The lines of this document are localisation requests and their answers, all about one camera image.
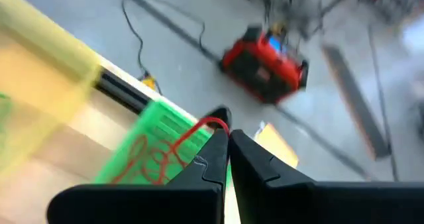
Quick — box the black power cable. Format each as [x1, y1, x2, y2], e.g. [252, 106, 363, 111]
[121, 0, 163, 95]

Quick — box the yellow translucent plastic bin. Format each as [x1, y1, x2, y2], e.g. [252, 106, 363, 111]
[0, 0, 102, 178]

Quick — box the green mesh basket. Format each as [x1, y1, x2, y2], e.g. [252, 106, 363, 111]
[94, 99, 233, 187]

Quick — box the black table edge clamp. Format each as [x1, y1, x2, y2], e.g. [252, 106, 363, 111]
[205, 106, 233, 132]

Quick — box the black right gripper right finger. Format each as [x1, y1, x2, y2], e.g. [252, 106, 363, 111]
[229, 128, 424, 224]

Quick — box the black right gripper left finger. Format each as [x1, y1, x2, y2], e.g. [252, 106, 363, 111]
[47, 128, 230, 224]

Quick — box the red portable power station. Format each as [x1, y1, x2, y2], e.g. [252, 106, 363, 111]
[218, 25, 309, 105]

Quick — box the orange paper envelope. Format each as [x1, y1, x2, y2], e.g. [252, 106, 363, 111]
[253, 121, 301, 169]

